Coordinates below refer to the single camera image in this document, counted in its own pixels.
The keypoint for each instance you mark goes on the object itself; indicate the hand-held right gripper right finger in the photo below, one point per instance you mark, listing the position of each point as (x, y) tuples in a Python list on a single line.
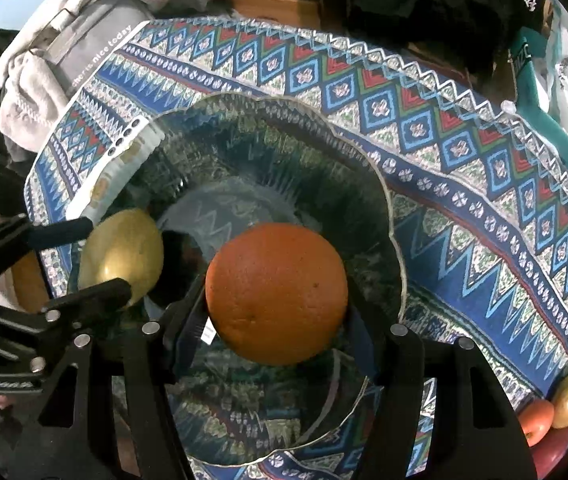
[(364, 342)]

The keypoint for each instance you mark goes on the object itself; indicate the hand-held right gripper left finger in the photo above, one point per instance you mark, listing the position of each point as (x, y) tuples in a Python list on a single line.
[(186, 340)]

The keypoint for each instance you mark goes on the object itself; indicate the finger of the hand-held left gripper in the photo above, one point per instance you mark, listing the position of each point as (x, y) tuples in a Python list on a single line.
[(59, 230), (99, 297)]

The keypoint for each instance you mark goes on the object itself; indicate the orange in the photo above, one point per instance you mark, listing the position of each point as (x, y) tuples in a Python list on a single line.
[(274, 290)]

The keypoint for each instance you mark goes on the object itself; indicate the red apple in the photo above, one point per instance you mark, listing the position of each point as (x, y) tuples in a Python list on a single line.
[(549, 452)]

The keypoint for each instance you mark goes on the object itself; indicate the white and grey clothing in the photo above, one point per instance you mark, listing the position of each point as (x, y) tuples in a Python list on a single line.
[(29, 90)]

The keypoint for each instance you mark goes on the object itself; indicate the blue patterned tablecloth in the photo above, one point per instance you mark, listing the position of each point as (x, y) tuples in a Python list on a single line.
[(464, 240)]

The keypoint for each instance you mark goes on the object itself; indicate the orange-red tomato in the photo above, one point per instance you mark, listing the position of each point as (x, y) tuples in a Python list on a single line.
[(534, 420)]

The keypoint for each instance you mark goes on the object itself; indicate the grey fabric bag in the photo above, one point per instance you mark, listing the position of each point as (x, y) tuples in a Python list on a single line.
[(94, 45)]

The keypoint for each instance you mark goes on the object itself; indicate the teal cardboard box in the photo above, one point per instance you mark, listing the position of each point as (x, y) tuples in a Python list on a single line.
[(564, 145)]

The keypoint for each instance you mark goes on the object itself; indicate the wooden box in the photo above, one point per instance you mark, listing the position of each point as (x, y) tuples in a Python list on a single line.
[(274, 7)]

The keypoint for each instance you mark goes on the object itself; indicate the black hanging coats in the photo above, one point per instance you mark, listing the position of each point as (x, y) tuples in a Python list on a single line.
[(414, 0)]

